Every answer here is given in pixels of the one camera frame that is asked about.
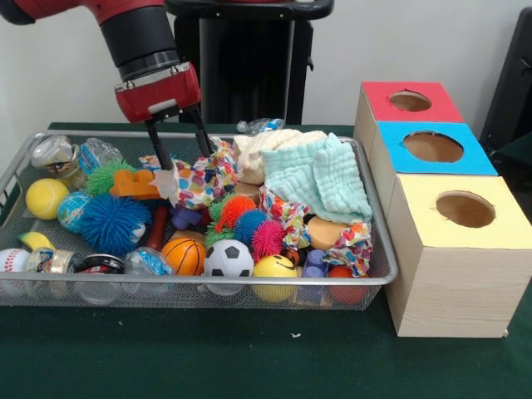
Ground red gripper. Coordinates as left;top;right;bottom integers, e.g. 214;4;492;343
114;62;215;171

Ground colourful heart print cloth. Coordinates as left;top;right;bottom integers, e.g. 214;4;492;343
139;139;240;209

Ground long orange hollow block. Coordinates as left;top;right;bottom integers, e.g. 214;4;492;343
110;169;161;200

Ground cream cloth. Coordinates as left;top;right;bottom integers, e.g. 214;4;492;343
232;128;329;186

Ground clear plastic bottle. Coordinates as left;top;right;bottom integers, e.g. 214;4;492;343
78;137;124;175
236;117;286;135

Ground mint green knitted cloth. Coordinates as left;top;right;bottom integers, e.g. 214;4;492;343
260;132;373;224

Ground wooden box with three holes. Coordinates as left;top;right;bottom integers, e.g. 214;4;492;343
352;81;532;338

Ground orange toy basketball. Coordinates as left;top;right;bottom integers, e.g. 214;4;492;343
160;236;208;277

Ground black and white soccer ball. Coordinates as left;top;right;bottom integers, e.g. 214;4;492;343
203;239;255;278

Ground plain yellow ball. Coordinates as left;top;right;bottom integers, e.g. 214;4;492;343
25;178;71;220

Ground yellow smiley ball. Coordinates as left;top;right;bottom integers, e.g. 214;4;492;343
252;254;299;303

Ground black chair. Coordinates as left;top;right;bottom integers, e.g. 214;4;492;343
477;6;532;150

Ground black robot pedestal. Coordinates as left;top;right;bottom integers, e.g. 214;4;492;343
165;0;336;126

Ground shallow wire mesh bin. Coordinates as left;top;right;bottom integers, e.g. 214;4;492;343
0;129;399;312

